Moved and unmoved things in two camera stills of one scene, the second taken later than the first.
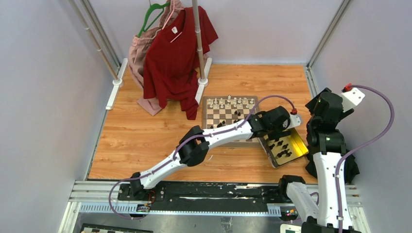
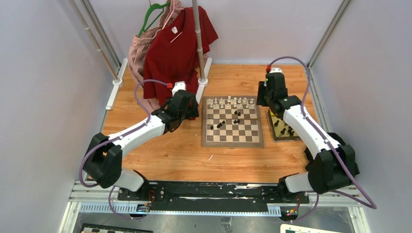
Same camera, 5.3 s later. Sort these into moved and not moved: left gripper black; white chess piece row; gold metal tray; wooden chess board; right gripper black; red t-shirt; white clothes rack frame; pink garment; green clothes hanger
Moved: left gripper black; right gripper black; gold metal tray
Not moved: green clothes hanger; pink garment; white clothes rack frame; wooden chess board; red t-shirt; white chess piece row
